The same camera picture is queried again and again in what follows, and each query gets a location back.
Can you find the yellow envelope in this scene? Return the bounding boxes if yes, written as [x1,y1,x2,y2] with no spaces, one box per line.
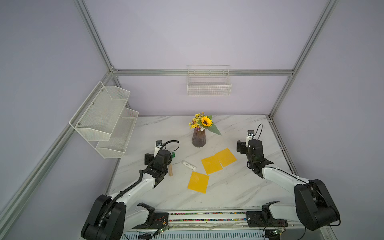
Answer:
[201,156,223,175]
[214,148,237,168]
[187,172,210,194]

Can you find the white glue stick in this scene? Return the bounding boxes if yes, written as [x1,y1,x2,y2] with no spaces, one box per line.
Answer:
[182,161,197,171]

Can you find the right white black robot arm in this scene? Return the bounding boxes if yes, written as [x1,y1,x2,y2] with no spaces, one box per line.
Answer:
[236,139,341,231]

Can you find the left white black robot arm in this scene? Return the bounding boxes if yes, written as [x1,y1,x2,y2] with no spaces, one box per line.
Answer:
[81,150,173,240]

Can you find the brown ribbed vase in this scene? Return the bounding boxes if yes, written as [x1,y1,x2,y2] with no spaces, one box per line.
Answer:
[192,128,207,148]

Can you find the sunflower bouquet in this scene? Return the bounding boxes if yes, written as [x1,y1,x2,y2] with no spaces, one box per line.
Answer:
[189,112,222,136]

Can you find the white two-tier mesh shelf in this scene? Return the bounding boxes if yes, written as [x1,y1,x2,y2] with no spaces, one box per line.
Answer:
[69,82,139,159]

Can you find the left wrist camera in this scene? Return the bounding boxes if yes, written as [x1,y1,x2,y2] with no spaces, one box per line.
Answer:
[154,140,163,157]

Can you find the green toy rake wooden handle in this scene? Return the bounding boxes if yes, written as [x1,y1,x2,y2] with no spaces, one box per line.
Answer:
[168,152,175,177]

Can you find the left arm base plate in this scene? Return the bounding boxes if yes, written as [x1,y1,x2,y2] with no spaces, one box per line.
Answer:
[133,212,169,230]

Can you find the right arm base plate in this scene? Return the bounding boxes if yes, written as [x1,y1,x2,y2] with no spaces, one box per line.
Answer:
[246,211,288,228]

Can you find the white wire wall basket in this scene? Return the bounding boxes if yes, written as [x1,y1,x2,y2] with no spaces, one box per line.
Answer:
[187,65,232,97]

